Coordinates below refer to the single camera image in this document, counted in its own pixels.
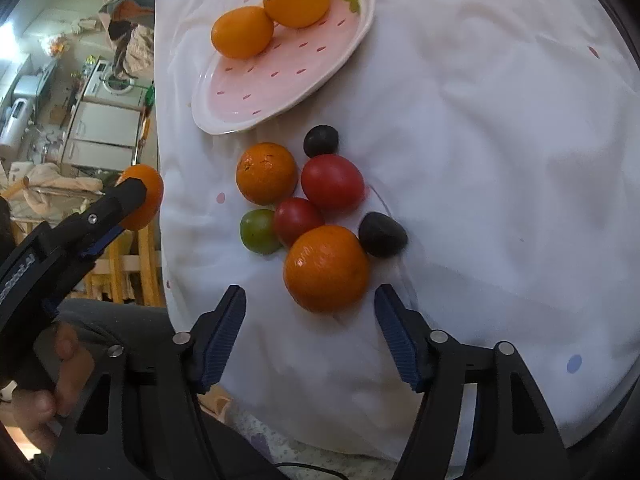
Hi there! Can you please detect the small orange mandarin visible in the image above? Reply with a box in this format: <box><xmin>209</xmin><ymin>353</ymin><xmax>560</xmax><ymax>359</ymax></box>
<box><xmin>117</xmin><ymin>164</ymin><xmax>164</xmax><ymax>231</ymax></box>

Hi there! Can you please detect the large mandarin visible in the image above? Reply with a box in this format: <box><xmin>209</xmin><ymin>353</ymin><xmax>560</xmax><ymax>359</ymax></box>
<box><xmin>283</xmin><ymin>224</ymin><xmax>371</xmax><ymax>314</ymax></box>

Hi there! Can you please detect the person's left hand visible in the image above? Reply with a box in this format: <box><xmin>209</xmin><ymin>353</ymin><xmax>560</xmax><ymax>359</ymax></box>
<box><xmin>12</xmin><ymin>322</ymin><xmax>94</xmax><ymax>455</ymax></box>

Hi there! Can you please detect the wooden chair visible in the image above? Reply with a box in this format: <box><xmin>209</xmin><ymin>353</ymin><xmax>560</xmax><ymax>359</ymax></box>
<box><xmin>8</xmin><ymin>219</ymin><xmax>166</xmax><ymax>309</ymax></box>

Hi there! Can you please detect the white kitchen cabinet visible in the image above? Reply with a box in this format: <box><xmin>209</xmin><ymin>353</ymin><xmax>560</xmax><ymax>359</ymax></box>
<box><xmin>60</xmin><ymin>101</ymin><xmax>141</xmax><ymax>171</ymax></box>

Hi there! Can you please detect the green grape tomato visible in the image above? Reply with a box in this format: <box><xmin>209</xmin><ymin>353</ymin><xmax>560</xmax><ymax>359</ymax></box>
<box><xmin>240</xmin><ymin>209</ymin><xmax>282</xmax><ymax>256</ymax></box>

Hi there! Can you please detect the white washing machine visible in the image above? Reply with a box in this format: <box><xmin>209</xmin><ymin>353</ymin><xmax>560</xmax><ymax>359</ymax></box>
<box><xmin>81</xmin><ymin>58</ymin><xmax>151</xmax><ymax>110</ymax></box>

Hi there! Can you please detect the small red tomato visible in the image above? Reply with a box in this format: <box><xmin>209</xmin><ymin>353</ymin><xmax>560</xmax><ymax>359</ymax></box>
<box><xmin>273</xmin><ymin>197</ymin><xmax>324</xmax><ymax>247</ymax></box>

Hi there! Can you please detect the pink strawberry ceramic plate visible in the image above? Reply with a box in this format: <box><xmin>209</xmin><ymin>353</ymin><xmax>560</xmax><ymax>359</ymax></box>
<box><xmin>191</xmin><ymin>0</ymin><xmax>375</xmax><ymax>136</ymax></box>

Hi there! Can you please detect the white cartoon bed sheet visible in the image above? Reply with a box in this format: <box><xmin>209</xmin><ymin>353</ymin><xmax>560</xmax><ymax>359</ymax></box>
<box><xmin>155</xmin><ymin>0</ymin><xmax>639</xmax><ymax>460</ymax></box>

